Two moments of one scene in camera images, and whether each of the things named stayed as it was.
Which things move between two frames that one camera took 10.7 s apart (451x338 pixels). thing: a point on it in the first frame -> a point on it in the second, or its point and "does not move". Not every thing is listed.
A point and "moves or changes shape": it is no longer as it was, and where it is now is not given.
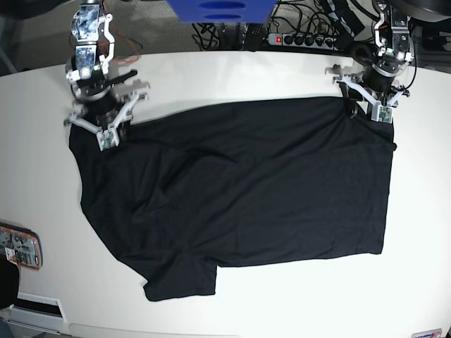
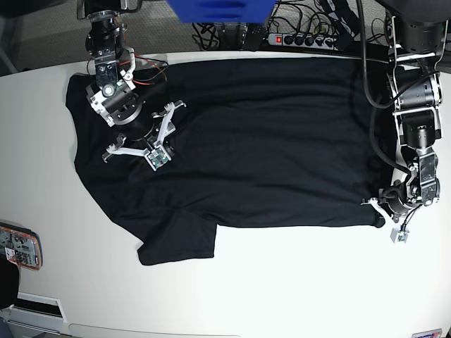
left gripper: (108, 113) -> (155, 153)
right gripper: (372, 82) -> (392, 199)
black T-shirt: (239, 183) moves or changes shape
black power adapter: (254, 35) does not move
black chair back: (9, 282) does not move
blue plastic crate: (223, 11) does not move
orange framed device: (20, 246) does not move
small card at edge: (434, 333) does not move
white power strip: (315, 41) does not move
